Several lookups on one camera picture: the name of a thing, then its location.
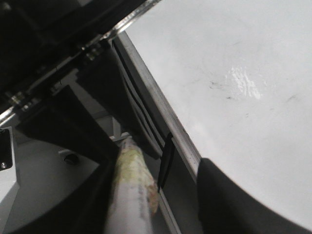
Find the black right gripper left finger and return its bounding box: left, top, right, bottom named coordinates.
left=17, top=86, right=118, bottom=234

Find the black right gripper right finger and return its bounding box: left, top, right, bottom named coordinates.
left=196, top=158, right=311, bottom=234

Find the white black-tipped whiteboard marker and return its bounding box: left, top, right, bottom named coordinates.
left=104, top=137, right=158, bottom=234

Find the aluminium whiteboard marker ledge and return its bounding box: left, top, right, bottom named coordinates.
left=113, top=33, right=203, bottom=234

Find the white whiteboard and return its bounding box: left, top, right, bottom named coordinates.
left=126, top=0, right=312, bottom=229

